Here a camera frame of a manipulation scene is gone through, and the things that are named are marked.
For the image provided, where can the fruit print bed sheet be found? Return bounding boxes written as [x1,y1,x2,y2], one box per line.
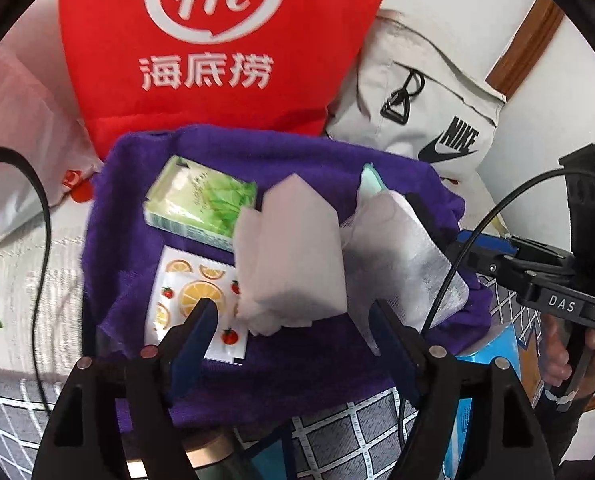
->
[0,195,109,403]

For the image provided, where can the blue star-shaped paper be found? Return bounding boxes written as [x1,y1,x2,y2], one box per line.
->
[254,422,295,480]

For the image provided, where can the person's right hand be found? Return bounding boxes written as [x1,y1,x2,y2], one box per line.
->
[540,310,595,397]

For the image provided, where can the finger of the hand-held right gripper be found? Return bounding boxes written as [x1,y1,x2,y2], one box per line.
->
[455,231,524,276]
[408,191,459,261]

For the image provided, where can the white socks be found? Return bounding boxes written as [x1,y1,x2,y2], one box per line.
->
[346,162,471,332]

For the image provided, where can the purple towel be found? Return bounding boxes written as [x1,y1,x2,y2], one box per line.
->
[81,124,493,436]

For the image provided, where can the black cable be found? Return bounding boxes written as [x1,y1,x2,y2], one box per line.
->
[397,168,575,443]
[0,146,55,413]

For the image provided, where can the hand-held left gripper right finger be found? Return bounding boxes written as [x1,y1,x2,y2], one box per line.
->
[368,299,555,480]

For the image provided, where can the beige canvas bag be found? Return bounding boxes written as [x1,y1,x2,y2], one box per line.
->
[325,9,507,186]

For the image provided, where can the white tissue paper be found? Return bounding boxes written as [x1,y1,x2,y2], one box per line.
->
[234,206,311,337]

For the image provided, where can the fruit print wipe packet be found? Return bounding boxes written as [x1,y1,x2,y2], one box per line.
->
[150,246,251,364]

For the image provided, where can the red paper bag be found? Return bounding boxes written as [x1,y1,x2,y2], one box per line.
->
[57,0,403,156]

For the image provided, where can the grey checked blanket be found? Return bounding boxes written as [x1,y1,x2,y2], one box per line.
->
[0,280,545,480]

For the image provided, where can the dark green tin box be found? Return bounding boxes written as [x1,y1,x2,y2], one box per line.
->
[127,429,280,480]

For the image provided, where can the white plastic shopping bag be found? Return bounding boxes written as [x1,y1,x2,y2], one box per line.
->
[0,30,105,257]

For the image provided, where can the green tissue pack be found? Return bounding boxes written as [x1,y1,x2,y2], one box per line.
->
[143,155,259,253]

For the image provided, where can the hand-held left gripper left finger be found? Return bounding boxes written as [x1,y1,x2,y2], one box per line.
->
[31,298,219,480]

